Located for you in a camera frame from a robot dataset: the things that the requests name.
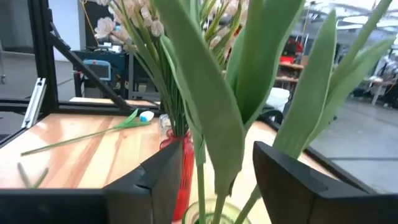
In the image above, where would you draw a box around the red ribbed glass vase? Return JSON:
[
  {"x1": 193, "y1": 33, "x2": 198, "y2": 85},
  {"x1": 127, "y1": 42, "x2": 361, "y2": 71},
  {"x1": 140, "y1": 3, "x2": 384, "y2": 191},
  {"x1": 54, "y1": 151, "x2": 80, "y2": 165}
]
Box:
[{"x1": 159, "y1": 129, "x2": 196, "y2": 222}]

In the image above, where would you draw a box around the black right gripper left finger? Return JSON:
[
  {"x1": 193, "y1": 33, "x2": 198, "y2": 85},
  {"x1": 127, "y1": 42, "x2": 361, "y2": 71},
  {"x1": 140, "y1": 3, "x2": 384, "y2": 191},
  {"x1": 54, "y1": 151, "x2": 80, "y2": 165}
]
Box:
[{"x1": 0, "y1": 141, "x2": 185, "y2": 224}]

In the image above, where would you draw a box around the orange artificial tulip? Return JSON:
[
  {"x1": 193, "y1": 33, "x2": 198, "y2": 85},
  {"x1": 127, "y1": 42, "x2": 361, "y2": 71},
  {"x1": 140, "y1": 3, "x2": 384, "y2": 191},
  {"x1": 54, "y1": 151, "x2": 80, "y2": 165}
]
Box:
[{"x1": 234, "y1": 0, "x2": 396, "y2": 224}]

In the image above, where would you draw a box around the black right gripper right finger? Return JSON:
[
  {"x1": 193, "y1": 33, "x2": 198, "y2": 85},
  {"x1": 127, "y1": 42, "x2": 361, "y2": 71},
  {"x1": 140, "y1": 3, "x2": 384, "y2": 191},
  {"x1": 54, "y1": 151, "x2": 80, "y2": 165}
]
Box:
[{"x1": 252, "y1": 141, "x2": 398, "y2": 224}]

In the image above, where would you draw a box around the white plastic bucket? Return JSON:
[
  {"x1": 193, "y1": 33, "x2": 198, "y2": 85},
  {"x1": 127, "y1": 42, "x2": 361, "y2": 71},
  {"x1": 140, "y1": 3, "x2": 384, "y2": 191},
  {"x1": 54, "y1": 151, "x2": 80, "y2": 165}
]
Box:
[{"x1": 266, "y1": 87, "x2": 290, "y2": 113}]

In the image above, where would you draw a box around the green glass vase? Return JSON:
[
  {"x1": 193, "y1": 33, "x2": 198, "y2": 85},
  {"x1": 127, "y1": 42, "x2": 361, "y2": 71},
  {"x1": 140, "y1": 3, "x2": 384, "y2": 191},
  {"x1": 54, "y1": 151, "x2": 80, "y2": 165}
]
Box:
[{"x1": 182, "y1": 198, "x2": 253, "y2": 224}]

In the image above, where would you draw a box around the black metal table frame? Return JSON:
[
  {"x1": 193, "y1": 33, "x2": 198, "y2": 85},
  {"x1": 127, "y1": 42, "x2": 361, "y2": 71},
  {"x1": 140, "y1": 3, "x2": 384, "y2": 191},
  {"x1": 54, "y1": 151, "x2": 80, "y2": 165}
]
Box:
[{"x1": 0, "y1": 0, "x2": 379, "y2": 195}]

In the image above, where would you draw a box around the silver aluminium bar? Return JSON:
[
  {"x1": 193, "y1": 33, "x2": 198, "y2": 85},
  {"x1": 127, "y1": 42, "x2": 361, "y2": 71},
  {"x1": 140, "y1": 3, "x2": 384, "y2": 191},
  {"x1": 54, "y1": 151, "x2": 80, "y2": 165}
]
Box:
[{"x1": 21, "y1": 77, "x2": 47, "y2": 129}]

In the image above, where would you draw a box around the blue teach pendant screen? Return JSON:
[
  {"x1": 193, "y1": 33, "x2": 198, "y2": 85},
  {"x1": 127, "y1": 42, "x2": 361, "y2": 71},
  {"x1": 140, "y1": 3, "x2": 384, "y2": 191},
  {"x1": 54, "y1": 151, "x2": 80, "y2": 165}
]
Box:
[{"x1": 82, "y1": 58, "x2": 112, "y2": 82}]

